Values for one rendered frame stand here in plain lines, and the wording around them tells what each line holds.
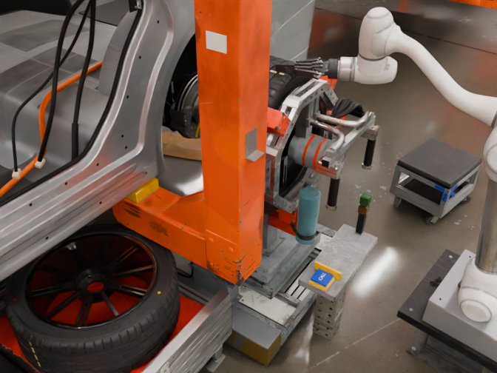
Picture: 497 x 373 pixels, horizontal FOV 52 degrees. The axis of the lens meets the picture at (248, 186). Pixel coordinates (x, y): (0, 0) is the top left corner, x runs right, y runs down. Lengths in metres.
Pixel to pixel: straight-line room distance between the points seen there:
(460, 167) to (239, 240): 1.73
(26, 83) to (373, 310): 1.94
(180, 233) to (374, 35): 1.02
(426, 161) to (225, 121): 1.83
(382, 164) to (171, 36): 2.10
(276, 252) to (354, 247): 0.44
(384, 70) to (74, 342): 1.46
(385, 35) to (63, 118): 1.26
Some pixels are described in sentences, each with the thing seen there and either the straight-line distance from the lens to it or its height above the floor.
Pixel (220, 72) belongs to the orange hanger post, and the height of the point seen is 1.38.
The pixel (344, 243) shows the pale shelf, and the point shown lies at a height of 0.45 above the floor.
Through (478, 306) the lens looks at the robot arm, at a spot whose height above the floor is 0.61.
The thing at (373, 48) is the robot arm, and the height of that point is 1.33.
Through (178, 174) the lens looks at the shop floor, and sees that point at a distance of 3.47.
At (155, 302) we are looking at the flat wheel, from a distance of 1.98.
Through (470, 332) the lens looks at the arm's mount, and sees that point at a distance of 2.22.
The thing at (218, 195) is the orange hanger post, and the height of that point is 0.92.
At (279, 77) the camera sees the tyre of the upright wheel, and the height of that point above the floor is 1.17.
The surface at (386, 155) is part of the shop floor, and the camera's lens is 3.81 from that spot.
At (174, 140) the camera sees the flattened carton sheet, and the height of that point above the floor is 0.01.
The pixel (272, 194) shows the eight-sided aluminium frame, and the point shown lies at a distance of 1.99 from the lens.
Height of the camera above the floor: 1.99
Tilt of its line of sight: 37 degrees down
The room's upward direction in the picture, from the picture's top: 1 degrees clockwise
